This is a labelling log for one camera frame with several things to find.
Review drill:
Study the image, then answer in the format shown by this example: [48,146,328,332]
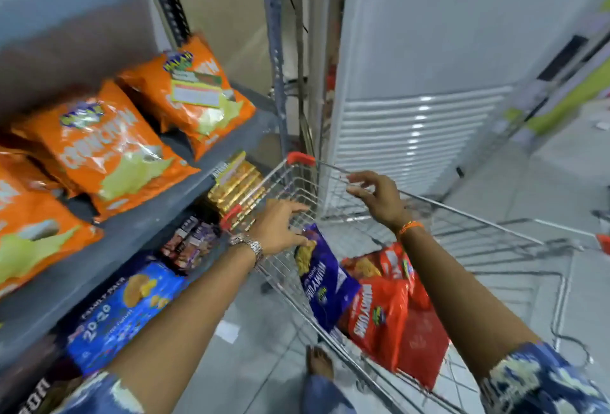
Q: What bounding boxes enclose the person's foot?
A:
[305,344,335,381]

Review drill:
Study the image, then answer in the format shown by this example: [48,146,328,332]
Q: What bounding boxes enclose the person's left forearm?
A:
[107,243,258,414]

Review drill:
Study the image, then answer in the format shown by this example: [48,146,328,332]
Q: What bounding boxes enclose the metal wire shopping cart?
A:
[220,152,610,414]

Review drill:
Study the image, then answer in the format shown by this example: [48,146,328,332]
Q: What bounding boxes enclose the row of gold biscuit packets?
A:
[206,151,268,233]

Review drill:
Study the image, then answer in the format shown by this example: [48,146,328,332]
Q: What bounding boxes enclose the grey metal shelf rack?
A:
[0,0,291,414]

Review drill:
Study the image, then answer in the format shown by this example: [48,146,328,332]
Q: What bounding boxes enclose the orange chips bag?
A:
[0,135,79,197]
[12,79,201,223]
[118,34,256,162]
[0,157,104,297]

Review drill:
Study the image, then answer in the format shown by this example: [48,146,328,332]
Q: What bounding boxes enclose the small red snack packet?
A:
[341,242,432,310]

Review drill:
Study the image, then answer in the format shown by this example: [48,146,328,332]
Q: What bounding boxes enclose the black packet white lettering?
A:
[0,366,84,414]

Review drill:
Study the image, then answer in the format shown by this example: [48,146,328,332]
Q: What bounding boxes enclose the person's right hand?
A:
[346,170,413,234]

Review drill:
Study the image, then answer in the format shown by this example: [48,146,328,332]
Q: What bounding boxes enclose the green white counter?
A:
[503,0,610,147]

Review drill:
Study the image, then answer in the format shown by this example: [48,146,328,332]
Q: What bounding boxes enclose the orange wristband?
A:
[396,221,426,239]

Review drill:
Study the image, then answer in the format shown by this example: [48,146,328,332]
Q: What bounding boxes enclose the blue snack packet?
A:
[294,223,362,332]

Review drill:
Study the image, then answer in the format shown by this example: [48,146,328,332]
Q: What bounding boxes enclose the person's right forearm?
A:
[399,227,542,383]

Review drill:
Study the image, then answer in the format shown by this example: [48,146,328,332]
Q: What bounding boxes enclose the brown purple chocolate packets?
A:
[160,216,221,272]

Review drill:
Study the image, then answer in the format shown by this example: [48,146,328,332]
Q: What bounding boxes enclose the blue biscuit family pack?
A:
[66,260,187,377]

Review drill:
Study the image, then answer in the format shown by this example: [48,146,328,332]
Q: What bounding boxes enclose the white standing air conditioner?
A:
[318,0,610,219]

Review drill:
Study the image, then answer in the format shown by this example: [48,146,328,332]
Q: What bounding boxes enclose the large red snack packet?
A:
[337,276,451,391]

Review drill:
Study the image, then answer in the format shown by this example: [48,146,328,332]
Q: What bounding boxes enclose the blue jeans leg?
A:
[299,375,358,414]

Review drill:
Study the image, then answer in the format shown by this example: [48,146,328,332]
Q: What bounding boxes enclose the white paper scrap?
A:
[214,320,242,346]

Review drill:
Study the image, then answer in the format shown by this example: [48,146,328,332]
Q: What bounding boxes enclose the person's left hand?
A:
[248,199,311,257]

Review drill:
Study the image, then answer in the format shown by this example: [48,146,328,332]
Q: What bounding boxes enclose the silver wristwatch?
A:
[228,233,266,268]

